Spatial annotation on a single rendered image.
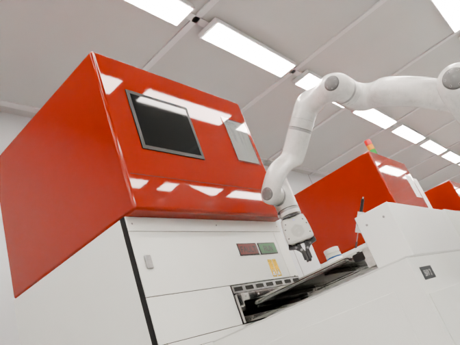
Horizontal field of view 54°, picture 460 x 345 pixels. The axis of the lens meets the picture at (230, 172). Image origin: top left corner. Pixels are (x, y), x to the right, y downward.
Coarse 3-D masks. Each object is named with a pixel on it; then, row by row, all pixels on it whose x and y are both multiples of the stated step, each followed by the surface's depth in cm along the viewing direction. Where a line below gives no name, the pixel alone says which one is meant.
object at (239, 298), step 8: (272, 288) 165; (280, 288) 169; (240, 296) 150; (248, 296) 153; (256, 296) 156; (240, 304) 148; (288, 304) 168; (240, 312) 147; (256, 312) 152; (264, 312) 155; (272, 312) 158; (248, 320) 147
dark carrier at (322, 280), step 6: (348, 264) 141; (354, 264) 146; (360, 264) 152; (366, 264) 158; (318, 276) 142; (324, 276) 147; (330, 276) 152; (336, 276) 159; (342, 276) 166; (306, 282) 145; (312, 282) 151; (318, 282) 157; (324, 282) 164; (330, 282) 171; (294, 288) 149; (300, 288) 155; (306, 288) 161
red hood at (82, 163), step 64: (128, 64) 164; (64, 128) 157; (128, 128) 146; (192, 128) 173; (0, 192) 183; (64, 192) 153; (128, 192) 132; (192, 192) 153; (256, 192) 184; (64, 256) 149
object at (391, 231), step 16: (384, 208) 111; (400, 208) 116; (416, 208) 127; (368, 224) 113; (384, 224) 110; (400, 224) 109; (416, 224) 119; (432, 224) 131; (448, 224) 146; (368, 240) 112; (384, 240) 110; (400, 240) 107; (416, 240) 112; (432, 240) 122; (448, 240) 135; (384, 256) 109; (400, 256) 107
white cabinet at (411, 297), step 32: (448, 256) 126; (352, 288) 107; (384, 288) 103; (416, 288) 98; (448, 288) 110; (288, 320) 117; (320, 320) 112; (352, 320) 106; (384, 320) 102; (416, 320) 98; (448, 320) 98
